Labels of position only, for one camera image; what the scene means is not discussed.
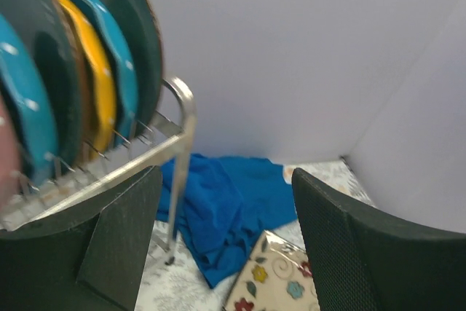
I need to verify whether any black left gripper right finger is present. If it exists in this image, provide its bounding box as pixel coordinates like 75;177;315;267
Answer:
292;168;465;310

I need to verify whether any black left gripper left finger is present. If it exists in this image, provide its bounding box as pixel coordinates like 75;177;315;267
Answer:
1;166;162;310

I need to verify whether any square floral plate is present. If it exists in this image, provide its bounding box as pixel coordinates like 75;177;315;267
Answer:
223;231;320;311

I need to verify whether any steel dish rack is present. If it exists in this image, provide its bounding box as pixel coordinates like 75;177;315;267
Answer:
1;75;197;266

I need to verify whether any pink polka dot plate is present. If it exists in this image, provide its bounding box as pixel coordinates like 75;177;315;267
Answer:
0;97;21;210

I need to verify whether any yellow plate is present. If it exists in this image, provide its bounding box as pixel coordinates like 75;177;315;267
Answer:
58;0;117;160

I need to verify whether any blue cloth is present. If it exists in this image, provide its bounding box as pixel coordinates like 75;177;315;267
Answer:
178;154;297;288

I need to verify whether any blue polka dot plate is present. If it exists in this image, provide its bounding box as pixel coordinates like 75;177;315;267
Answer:
1;17;58;186

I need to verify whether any dark teal round plate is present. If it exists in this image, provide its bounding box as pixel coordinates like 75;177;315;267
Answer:
1;0;87;165

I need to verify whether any rear dark teal plate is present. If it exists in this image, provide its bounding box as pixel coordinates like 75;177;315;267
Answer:
100;0;165;136

